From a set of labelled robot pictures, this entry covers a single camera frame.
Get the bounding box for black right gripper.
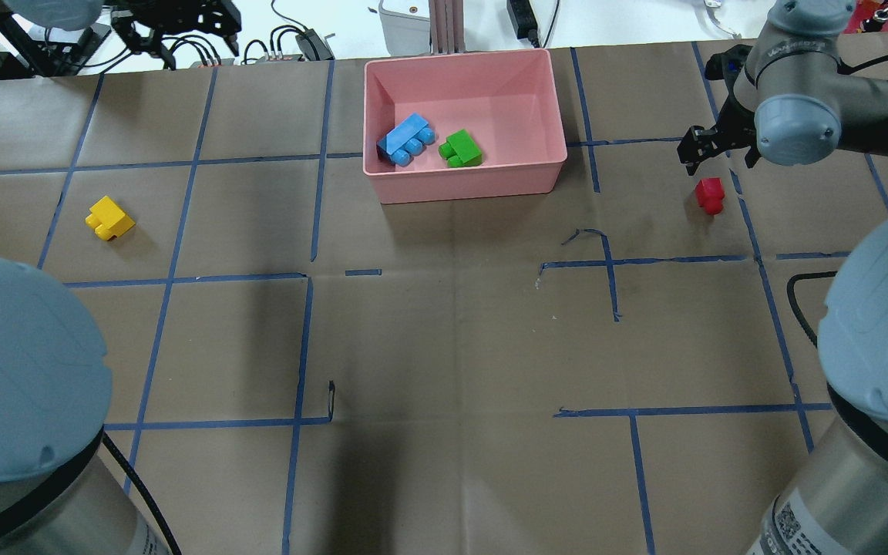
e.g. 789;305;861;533
677;93;761;176

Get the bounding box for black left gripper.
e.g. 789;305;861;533
113;1;242;35

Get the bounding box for green toy block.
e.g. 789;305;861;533
438;129;483;168

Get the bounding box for blue toy block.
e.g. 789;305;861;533
376;113;437;167

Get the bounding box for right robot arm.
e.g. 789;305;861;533
678;1;888;554

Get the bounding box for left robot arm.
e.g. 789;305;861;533
0;257;182;554

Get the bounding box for white device box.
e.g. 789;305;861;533
377;1;431;56

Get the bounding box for pink plastic box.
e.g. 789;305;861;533
362;49;567;205

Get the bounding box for red toy block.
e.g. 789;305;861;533
695;178;725;217

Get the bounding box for yellow toy block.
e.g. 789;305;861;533
85;196;136;241

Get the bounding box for black power adapter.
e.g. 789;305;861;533
505;0;540;47

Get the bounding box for aluminium frame post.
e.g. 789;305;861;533
429;0;466;54

